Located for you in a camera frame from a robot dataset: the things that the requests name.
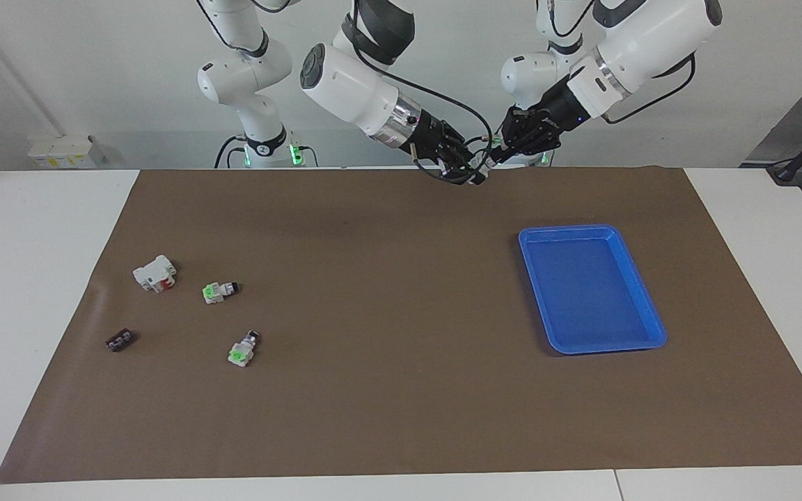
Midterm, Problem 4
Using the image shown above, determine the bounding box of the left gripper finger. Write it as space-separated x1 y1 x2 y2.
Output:
492 132 558 164
502 106 537 143

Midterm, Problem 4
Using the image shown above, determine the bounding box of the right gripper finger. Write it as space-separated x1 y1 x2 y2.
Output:
436 160 485 185
446 124 485 171

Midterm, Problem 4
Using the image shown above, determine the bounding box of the green white selector switch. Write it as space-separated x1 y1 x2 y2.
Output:
227 330 263 368
203 280 242 305
467 154 498 186

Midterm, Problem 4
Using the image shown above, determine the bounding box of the blue plastic tray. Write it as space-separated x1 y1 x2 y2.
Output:
518 224 668 356

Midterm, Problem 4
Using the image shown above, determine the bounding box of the brown table mat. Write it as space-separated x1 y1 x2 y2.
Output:
0 167 802 484

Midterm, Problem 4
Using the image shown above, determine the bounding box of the white circuit breaker red lever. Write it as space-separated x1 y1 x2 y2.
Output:
132 255 179 294

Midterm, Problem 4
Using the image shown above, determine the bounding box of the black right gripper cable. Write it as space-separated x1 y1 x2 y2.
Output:
352 0 496 183

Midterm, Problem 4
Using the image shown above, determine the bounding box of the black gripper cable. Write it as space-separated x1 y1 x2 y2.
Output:
599 52 698 126
352 0 496 183

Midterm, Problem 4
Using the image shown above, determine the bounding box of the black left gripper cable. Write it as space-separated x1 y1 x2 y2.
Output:
599 52 698 126

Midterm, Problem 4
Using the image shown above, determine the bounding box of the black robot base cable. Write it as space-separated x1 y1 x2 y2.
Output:
214 134 249 169

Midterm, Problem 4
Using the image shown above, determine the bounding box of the white wall socket box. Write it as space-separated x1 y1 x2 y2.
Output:
29 136 106 169

